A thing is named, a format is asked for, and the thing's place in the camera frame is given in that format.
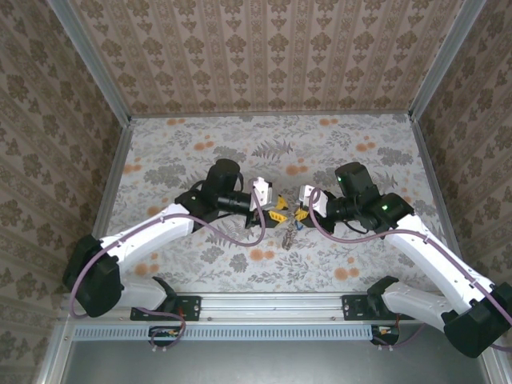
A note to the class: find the blue plastic key tag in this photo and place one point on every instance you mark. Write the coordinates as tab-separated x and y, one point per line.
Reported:
297	226

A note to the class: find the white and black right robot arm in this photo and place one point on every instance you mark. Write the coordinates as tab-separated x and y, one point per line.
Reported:
432	264

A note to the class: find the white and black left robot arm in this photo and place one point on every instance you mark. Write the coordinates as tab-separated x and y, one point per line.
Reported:
136	244

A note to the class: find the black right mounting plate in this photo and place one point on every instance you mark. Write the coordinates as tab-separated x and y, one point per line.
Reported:
352	307

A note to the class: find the black mounting plate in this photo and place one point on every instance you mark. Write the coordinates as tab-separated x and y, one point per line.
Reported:
352	307
192	308

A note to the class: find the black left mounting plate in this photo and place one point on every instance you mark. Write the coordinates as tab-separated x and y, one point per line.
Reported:
192	308

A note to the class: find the grey metal panel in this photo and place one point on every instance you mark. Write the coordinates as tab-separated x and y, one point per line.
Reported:
272	364

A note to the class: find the aluminium right side rail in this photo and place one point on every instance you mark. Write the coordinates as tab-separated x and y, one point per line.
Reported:
432	180

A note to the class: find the aluminium back frame rail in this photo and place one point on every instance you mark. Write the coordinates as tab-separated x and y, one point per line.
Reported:
272	114

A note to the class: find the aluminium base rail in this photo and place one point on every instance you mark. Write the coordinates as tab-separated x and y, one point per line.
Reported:
272	306

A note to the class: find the aluminium left side rail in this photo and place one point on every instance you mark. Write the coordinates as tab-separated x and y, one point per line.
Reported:
113	180

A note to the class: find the aluminium right frame post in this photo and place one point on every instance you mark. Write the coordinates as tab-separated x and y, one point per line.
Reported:
448	56

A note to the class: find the aluminium frame post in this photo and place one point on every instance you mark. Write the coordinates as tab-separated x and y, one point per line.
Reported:
92	64
448	56

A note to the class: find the aluminium left frame post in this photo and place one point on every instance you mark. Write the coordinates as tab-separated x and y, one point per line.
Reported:
92	64

